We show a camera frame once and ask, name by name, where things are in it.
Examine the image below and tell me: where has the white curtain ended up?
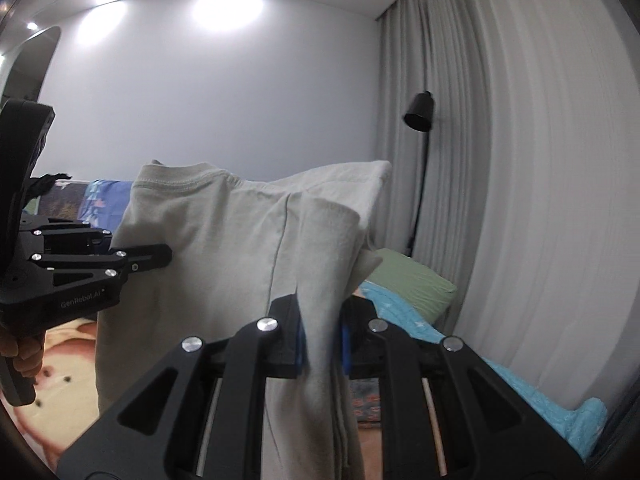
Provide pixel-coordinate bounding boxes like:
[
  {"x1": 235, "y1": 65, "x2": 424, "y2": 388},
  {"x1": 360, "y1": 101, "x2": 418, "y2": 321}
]
[{"x1": 372, "y1": 0, "x2": 640, "y2": 411}]

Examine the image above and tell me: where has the light grey t-shirt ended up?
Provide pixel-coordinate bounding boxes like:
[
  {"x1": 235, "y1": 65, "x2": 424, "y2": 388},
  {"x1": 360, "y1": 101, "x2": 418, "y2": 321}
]
[{"x1": 95, "y1": 159, "x2": 393, "y2": 480}]

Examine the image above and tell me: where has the black floor lamp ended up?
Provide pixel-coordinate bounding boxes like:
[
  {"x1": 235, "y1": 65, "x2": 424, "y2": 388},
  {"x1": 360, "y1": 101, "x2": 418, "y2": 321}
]
[{"x1": 402, "y1": 90, "x2": 437, "y2": 258}]

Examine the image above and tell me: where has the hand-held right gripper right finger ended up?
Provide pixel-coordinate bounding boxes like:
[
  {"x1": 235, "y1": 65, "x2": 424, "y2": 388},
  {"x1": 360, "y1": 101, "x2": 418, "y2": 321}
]
[{"x1": 339, "y1": 296, "x2": 587, "y2": 480}]

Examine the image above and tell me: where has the cream fleece blanket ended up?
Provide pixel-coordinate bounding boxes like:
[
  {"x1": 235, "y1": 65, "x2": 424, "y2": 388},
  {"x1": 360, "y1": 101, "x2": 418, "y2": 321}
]
[{"x1": 10, "y1": 320, "x2": 103, "y2": 461}]

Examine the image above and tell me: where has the person's left hand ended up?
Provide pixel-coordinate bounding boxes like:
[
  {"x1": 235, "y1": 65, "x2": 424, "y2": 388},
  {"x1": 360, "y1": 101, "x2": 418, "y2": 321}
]
[{"x1": 0, "y1": 329, "x2": 47, "y2": 386}]

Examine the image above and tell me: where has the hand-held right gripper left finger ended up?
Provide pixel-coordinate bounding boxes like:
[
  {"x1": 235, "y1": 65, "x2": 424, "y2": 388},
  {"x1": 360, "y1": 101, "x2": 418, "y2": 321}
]
[{"x1": 57, "y1": 294, "x2": 306, "y2": 480}]

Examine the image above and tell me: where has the light blue quilt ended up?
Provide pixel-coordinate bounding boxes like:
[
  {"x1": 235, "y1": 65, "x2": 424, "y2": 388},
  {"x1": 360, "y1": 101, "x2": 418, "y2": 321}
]
[{"x1": 350, "y1": 280, "x2": 610, "y2": 461}]

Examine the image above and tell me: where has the dark tree print cloth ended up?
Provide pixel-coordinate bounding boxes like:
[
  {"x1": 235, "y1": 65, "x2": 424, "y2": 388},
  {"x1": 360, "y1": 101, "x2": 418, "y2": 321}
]
[{"x1": 30, "y1": 182, "x2": 91, "y2": 223}]

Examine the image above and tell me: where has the green pillow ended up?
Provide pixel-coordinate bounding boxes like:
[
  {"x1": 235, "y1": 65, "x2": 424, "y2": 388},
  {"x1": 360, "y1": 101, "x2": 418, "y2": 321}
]
[{"x1": 367, "y1": 247, "x2": 458, "y2": 323}]

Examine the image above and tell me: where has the black hanging garment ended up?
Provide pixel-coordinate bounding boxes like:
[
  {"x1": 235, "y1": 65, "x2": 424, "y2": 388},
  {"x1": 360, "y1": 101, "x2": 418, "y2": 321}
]
[{"x1": 27, "y1": 172, "x2": 73, "y2": 201}]

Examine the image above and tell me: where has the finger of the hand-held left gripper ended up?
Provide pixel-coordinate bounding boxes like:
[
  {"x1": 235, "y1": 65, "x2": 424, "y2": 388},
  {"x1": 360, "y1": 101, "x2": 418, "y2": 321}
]
[
  {"x1": 20, "y1": 217, "x2": 115, "y2": 256},
  {"x1": 30, "y1": 243, "x2": 174, "y2": 292}
]

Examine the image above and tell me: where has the blue tree print bedsheet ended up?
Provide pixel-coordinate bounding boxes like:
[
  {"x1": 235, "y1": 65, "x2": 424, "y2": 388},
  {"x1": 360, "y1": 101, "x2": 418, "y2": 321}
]
[{"x1": 47, "y1": 179, "x2": 133, "y2": 233}]

